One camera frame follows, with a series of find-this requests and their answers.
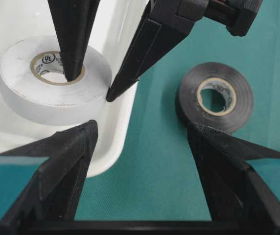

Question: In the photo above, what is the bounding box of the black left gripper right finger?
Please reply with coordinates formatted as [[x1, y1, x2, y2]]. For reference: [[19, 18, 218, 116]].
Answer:
[[187, 122, 280, 235]]

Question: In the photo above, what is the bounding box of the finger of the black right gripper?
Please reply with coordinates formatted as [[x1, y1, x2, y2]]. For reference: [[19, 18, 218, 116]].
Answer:
[[106, 0, 208, 102], [48, 0, 100, 82]]

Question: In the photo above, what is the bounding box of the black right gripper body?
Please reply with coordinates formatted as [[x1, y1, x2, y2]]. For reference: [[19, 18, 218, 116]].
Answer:
[[204, 0, 263, 37]]

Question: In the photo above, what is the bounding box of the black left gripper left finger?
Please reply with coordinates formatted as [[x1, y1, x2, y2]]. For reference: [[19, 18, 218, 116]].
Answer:
[[0, 120, 98, 235]]

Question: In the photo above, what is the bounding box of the black tape roll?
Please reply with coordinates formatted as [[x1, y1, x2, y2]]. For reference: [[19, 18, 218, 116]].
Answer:
[[176, 62, 254, 133]]

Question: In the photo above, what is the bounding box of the white tape roll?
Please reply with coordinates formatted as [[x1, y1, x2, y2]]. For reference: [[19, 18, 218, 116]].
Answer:
[[0, 36, 112, 126]]

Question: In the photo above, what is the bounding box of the white plastic case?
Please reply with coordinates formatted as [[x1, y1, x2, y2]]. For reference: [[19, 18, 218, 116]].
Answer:
[[0, 0, 147, 177]]

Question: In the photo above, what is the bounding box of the green table cloth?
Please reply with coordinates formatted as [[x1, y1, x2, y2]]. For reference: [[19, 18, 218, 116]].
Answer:
[[0, 0, 280, 222]]

